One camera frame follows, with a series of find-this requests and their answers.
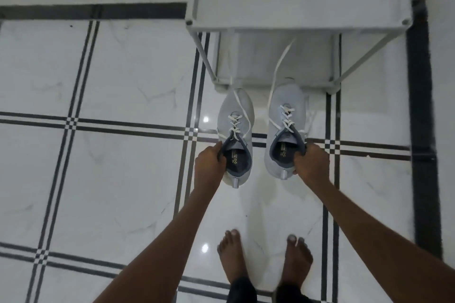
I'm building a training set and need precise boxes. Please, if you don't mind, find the person's right hand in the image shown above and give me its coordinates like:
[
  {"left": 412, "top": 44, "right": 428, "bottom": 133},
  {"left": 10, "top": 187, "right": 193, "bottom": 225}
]
[{"left": 293, "top": 143, "right": 331, "bottom": 188}]

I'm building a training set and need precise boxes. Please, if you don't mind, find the person's left hand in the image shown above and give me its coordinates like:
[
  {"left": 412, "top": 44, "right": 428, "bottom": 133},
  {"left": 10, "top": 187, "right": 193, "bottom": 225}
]
[{"left": 193, "top": 142, "right": 227, "bottom": 195}]

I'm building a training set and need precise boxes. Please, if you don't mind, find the grey sneaker with white laces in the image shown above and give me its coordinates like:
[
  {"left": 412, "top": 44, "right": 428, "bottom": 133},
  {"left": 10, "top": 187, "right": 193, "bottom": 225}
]
[
  {"left": 264, "top": 39, "right": 308, "bottom": 181},
  {"left": 216, "top": 88, "right": 255, "bottom": 189}
]

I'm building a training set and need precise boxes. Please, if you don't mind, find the person's right forearm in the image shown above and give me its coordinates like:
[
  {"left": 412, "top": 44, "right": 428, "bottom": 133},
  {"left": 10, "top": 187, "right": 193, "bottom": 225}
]
[{"left": 309, "top": 179, "right": 455, "bottom": 303}]

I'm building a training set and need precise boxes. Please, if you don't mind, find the person's left forearm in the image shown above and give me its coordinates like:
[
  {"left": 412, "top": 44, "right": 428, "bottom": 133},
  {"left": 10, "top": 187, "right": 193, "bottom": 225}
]
[{"left": 93, "top": 186, "right": 218, "bottom": 303}]

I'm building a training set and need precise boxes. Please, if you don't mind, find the person's left foot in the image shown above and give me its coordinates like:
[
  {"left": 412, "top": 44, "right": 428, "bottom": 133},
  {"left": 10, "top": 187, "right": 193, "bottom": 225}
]
[{"left": 217, "top": 230, "right": 249, "bottom": 285}]

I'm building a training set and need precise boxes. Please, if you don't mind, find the person's foot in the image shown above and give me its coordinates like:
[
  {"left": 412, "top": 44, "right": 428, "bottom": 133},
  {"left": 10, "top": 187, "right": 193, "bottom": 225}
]
[
  {"left": 217, "top": 230, "right": 249, "bottom": 285},
  {"left": 279, "top": 235, "right": 314, "bottom": 289}
]

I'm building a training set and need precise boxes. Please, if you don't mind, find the person's right foot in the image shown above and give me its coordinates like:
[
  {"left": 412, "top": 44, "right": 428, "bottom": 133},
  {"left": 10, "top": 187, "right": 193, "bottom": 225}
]
[{"left": 279, "top": 235, "right": 314, "bottom": 289}]

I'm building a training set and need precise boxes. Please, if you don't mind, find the person's black trouser leg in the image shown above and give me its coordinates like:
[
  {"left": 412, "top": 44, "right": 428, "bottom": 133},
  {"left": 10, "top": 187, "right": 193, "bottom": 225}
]
[
  {"left": 274, "top": 282, "right": 311, "bottom": 303},
  {"left": 226, "top": 277, "right": 258, "bottom": 303}
]

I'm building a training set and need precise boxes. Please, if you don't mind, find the white shoe rack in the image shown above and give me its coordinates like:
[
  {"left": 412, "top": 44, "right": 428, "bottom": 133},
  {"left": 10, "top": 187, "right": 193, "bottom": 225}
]
[{"left": 184, "top": 0, "right": 413, "bottom": 95}]

